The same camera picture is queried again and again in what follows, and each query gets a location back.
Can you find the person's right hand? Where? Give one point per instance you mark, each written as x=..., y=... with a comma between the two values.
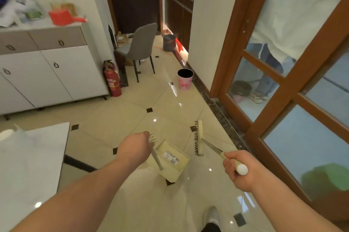
x=245, y=181

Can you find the person's left hand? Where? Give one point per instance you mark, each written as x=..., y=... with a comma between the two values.
x=135, y=148

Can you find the pink waste bin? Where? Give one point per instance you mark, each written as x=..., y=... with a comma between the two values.
x=185, y=81

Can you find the person's right forearm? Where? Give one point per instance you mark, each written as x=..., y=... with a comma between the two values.
x=283, y=207

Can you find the person's left forearm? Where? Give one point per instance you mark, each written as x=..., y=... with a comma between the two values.
x=76, y=201

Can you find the beige tiled floor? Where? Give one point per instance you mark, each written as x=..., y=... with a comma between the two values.
x=136, y=117

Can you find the person's right grey shoe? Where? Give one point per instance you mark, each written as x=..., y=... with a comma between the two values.
x=211, y=216

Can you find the black trousers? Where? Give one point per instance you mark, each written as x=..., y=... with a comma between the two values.
x=211, y=228

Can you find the red fire extinguisher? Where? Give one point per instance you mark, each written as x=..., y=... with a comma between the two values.
x=113, y=80

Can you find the dark round basin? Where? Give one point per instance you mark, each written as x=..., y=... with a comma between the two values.
x=241, y=87

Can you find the white and grey cabinet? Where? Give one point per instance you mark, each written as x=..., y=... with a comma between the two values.
x=68, y=76

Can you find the grey chair black legs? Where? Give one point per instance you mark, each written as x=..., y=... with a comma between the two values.
x=140, y=43

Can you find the brown cardboard box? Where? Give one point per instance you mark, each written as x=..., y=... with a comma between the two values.
x=121, y=39

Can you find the white marble table black legs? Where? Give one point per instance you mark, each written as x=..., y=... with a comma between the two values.
x=27, y=171

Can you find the dark grey bin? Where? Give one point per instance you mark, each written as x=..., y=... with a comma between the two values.
x=169, y=43

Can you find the red paper decoration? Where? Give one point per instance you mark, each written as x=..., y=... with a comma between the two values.
x=179, y=45

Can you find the wooden door with glass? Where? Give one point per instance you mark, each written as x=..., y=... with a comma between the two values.
x=231, y=49

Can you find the dark wood counter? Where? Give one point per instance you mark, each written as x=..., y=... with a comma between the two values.
x=178, y=13

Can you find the red plastic scoop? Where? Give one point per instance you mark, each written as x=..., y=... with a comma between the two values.
x=64, y=18

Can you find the brown paper bag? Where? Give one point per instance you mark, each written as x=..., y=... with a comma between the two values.
x=68, y=8

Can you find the green round container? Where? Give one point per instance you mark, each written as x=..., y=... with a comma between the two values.
x=34, y=15

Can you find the white papers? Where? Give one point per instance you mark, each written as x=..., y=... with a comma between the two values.
x=8, y=17

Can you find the white wall panel box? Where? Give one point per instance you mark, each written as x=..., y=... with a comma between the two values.
x=111, y=35

